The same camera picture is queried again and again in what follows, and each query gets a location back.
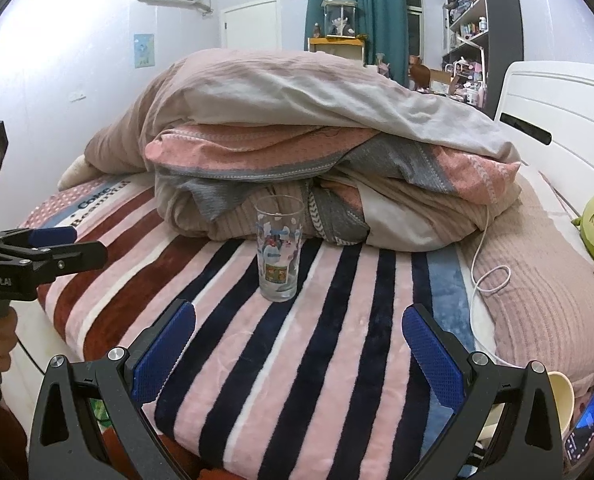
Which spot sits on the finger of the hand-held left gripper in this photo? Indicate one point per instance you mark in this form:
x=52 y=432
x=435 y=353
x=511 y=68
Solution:
x=47 y=236
x=72 y=256

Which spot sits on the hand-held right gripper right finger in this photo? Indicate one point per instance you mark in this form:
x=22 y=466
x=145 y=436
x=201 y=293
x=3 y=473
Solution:
x=434 y=355

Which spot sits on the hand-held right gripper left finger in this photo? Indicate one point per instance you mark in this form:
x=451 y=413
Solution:
x=164 y=355

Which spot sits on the printed glass cup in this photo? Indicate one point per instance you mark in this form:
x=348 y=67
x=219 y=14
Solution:
x=278 y=255

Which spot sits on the striped plush blanket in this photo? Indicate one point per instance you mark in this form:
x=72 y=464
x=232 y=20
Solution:
x=257 y=340

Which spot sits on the pink ribbed pillow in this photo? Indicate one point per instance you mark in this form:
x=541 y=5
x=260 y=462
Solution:
x=532 y=285

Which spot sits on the cream mug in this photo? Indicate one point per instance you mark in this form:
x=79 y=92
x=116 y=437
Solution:
x=559 y=405

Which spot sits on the smartphone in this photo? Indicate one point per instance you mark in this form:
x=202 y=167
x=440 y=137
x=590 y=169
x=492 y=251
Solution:
x=584 y=422

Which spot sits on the pile of folded quilts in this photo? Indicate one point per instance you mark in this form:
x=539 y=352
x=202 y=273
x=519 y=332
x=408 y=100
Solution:
x=297 y=150

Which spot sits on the white headboard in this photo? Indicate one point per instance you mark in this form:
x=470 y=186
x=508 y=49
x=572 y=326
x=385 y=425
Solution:
x=562 y=120

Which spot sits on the white door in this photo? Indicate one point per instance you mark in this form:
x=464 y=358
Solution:
x=251 y=25

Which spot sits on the yellow white cabinet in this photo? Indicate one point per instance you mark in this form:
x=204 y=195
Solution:
x=338 y=50

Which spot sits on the cluttered shelf unit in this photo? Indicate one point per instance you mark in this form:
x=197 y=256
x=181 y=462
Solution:
x=464 y=30

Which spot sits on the glass display case with figurine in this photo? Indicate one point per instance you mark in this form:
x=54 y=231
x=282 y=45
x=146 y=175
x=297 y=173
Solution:
x=339 y=19

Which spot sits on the teal curtain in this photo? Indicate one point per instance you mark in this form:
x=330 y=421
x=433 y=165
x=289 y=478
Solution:
x=357 y=10

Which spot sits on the small wall poster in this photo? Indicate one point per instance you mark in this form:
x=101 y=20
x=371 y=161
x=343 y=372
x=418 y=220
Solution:
x=144 y=50

